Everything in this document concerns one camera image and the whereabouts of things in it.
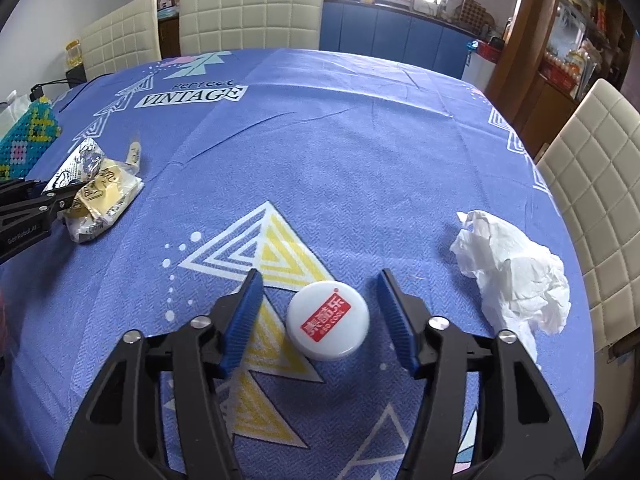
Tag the silver foil wrapper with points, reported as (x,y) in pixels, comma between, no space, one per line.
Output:
(81,165)

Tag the cream chair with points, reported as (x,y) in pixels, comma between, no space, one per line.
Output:
(125,38)
(592,171)
(227,25)

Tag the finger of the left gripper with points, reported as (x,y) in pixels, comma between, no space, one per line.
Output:
(55,199)

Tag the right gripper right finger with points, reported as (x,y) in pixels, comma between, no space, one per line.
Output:
(521,432)

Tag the blue kitchen cabinet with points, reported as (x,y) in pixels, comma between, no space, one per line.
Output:
(393,35)

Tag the white trash bin red lid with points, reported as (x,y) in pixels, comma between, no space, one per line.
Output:
(480,64)

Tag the white round bottle cap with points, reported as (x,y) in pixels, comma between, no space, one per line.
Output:
(327,320)

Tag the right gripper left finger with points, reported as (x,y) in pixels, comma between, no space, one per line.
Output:
(153,412)

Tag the blue printed tablecloth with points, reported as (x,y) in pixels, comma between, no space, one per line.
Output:
(309,166)

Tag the small beige wrapper piece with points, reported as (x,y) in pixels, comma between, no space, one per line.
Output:
(133,155)

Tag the cream chair far middle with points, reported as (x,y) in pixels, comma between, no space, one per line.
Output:
(227,25)

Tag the teal beaded tissue box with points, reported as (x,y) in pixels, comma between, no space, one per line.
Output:
(28,139)

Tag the cream chair right side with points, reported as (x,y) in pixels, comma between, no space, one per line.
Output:
(592,171)

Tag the cream chair far left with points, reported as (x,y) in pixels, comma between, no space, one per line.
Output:
(125,38)

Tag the crumpled white tissue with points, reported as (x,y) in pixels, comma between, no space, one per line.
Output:
(523,285)

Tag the yellow white snack wrapper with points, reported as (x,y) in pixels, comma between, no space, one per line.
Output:
(101,201)

